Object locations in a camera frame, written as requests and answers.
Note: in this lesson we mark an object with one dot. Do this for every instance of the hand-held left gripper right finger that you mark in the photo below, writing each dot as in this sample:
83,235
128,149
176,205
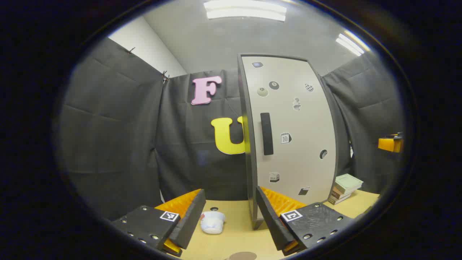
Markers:
272,224

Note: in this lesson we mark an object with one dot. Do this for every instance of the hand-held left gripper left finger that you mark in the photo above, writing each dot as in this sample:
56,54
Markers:
189,220

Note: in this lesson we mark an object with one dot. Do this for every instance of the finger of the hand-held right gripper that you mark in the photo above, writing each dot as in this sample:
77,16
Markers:
388,144

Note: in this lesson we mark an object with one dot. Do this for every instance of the brown round coaster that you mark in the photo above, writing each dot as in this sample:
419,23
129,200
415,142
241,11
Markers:
243,256

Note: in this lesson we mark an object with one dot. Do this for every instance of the beige cabinet door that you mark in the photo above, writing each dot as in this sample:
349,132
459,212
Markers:
306,144

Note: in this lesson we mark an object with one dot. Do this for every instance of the grey cabinet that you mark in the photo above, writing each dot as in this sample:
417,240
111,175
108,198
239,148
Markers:
250,173

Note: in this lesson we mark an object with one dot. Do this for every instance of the white plush toy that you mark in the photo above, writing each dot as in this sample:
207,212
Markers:
213,223

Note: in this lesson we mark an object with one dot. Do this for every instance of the green book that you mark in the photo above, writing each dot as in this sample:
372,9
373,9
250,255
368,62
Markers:
347,181

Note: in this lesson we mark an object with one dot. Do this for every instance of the brown book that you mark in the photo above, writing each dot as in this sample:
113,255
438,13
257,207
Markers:
337,195

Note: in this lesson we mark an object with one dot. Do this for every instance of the small ceiling light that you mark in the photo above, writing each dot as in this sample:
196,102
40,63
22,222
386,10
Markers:
352,43

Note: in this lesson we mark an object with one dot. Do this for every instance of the black backdrop cloth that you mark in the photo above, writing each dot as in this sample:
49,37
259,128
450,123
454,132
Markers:
115,126

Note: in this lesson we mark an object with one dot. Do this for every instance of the metal cloth clip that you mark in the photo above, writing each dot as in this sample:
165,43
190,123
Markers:
130,50
165,76

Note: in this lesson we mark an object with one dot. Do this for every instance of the large ceiling light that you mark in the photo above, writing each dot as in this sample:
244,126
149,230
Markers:
245,10

